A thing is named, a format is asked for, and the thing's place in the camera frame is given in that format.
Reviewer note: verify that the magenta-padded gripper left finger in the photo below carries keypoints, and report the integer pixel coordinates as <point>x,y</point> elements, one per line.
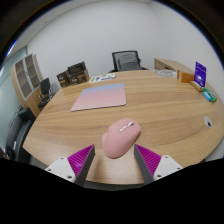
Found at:
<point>79,161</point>

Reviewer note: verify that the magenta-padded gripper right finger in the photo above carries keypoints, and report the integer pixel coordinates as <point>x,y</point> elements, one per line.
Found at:
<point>150,160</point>

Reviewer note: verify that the pink computer mouse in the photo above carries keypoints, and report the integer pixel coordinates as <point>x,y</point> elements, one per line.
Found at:
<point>120,138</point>

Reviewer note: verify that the pink and blue mouse pad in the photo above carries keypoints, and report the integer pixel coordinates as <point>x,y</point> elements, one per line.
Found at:
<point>100,96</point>

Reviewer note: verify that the large black office chair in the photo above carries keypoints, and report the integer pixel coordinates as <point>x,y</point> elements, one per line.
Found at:
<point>18,131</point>

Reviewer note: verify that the small black office chair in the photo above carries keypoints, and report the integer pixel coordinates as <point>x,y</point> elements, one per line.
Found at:
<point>45,88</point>

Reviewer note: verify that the large brown cardboard box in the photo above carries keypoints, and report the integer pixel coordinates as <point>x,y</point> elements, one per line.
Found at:
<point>79,79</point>

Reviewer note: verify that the wooden shelf unit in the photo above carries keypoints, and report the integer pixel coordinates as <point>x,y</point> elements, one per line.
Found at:
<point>30,95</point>

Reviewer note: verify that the small brown cardboard box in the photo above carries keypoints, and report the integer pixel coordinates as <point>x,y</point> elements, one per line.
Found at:
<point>62,80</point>

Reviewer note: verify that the white sticker sheet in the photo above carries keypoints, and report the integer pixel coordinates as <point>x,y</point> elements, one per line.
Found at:
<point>101,78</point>

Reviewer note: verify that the yellow pack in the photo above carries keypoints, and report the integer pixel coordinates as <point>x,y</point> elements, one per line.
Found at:
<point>196,86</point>

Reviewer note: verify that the green and blue pack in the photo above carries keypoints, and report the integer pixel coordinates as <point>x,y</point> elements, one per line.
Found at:
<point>209,95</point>

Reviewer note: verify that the black box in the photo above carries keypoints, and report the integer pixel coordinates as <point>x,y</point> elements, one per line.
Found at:
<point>76,67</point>

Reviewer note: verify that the wooden side desk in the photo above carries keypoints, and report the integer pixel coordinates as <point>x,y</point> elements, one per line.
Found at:
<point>170,64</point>

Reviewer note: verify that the purple box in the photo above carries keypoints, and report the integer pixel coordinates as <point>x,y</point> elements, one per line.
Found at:
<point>200,74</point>

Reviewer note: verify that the grey backpack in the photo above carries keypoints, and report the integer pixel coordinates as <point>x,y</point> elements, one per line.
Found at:
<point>128,62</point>

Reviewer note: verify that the black mesh office chair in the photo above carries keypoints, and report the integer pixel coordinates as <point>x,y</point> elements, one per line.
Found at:
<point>115,60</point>

